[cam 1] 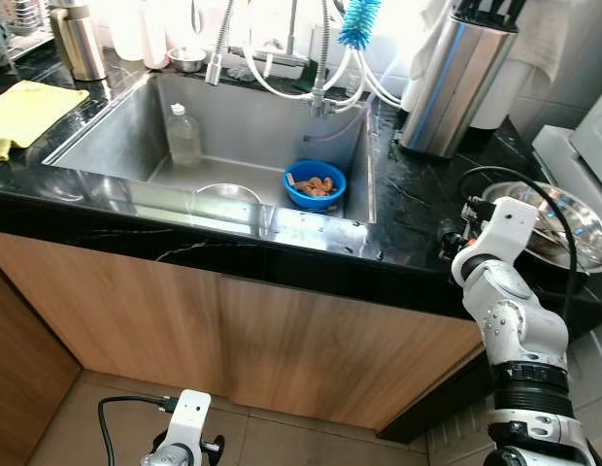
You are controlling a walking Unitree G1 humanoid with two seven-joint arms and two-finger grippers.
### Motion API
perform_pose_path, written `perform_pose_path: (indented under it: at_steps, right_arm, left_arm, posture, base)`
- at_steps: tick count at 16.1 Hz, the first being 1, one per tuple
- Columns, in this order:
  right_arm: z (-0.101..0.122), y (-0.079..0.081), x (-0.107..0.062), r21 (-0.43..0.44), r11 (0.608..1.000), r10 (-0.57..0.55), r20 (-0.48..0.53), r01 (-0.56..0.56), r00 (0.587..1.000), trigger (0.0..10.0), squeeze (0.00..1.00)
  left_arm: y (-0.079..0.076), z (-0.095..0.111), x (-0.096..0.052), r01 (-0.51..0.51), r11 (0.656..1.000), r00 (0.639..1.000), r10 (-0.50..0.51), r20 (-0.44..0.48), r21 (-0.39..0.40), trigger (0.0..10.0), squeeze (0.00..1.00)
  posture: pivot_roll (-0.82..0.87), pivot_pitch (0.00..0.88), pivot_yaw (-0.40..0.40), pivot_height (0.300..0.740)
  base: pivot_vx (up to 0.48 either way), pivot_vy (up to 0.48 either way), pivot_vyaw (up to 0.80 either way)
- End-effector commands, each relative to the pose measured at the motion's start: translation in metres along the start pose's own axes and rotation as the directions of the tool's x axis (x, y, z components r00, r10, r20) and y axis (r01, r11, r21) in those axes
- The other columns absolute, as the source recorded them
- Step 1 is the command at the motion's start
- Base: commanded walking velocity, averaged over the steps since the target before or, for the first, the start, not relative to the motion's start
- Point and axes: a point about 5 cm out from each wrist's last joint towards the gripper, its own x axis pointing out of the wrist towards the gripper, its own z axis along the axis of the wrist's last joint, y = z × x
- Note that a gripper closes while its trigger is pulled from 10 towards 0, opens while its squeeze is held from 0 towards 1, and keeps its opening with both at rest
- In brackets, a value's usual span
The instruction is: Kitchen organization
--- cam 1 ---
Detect small steel bowl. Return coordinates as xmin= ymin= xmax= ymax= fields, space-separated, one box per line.
xmin=192 ymin=183 xmax=266 ymax=208

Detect large steel basin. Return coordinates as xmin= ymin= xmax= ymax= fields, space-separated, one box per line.
xmin=479 ymin=180 xmax=602 ymax=276

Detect white washing machine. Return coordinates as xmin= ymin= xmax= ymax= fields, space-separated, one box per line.
xmin=425 ymin=124 xmax=602 ymax=466

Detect blue plastic bowl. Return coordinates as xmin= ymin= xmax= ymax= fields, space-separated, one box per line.
xmin=284 ymin=159 xmax=348 ymax=212

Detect brown food pieces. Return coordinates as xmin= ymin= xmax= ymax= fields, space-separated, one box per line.
xmin=291 ymin=173 xmax=338 ymax=199

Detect wooden cabinet door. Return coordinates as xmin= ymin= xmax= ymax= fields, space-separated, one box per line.
xmin=216 ymin=272 xmax=486 ymax=433
xmin=0 ymin=230 xmax=244 ymax=404

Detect white water filter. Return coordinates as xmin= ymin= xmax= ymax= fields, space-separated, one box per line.
xmin=473 ymin=53 xmax=540 ymax=132

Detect steel knife block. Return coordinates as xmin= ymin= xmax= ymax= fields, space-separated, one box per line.
xmin=399 ymin=12 xmax=520 ymax=159

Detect white ribbed appliance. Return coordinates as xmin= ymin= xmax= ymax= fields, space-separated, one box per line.
xmin=570 ymin=83 xmax=602 ymax=185

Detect wooden side panel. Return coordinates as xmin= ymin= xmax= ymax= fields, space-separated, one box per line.
xmin=0 ymin=262 xmax=84 ymax=466

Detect steel pull-out faucet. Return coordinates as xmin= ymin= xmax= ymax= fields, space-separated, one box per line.
xmin=204 ymin=0 xmax=355 ymax=117

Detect white hanging towel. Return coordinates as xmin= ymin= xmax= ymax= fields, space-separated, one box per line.
xmin=515 ymin=0 xmax=576 ymax=98

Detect stainless steel sink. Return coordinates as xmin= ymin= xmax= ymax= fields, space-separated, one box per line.
xmin=44 ymin=73 xmax=378 ymax=255

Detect blue bottle brush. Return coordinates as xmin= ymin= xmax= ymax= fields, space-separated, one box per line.
xmin=337 ymin=0 xmax=383 ymax=51

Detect clear plastic bottle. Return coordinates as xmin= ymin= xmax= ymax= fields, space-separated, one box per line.
xmin=166 ymin=102 xmax=204 ymax=168

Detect yellow cleaning cloth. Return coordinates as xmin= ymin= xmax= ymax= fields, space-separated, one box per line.
xmin=0 ymin=81 xmax=91 ymax=162

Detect steel thermos jug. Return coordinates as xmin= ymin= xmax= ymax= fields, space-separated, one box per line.
xmin=49 ymin=0 xmax=108 ymax=83

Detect metal dish rack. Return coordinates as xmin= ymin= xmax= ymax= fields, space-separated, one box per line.
xmin=0 ymin=0 xmax=45 ymax=64

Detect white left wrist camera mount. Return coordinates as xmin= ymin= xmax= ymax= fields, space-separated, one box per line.
xmin=150 ymin=389 xmax=213 ymax=462

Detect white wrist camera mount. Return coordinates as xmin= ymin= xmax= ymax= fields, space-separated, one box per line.
xmin=150 ymin=389 xmax=213 ymax=462
xmin=458 ymin=198 xmax=539 ymax=265

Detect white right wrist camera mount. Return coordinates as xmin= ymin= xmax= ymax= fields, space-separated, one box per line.
xmin=458 ymin=198 xmax=539 ymax=265

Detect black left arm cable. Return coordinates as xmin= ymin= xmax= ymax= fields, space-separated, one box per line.
xmin=97 ymin=394 xmax=181 ymax=466

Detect black handled knife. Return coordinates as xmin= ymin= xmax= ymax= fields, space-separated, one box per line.
xmin=454 ymin=0 xmax=527 ymax=28

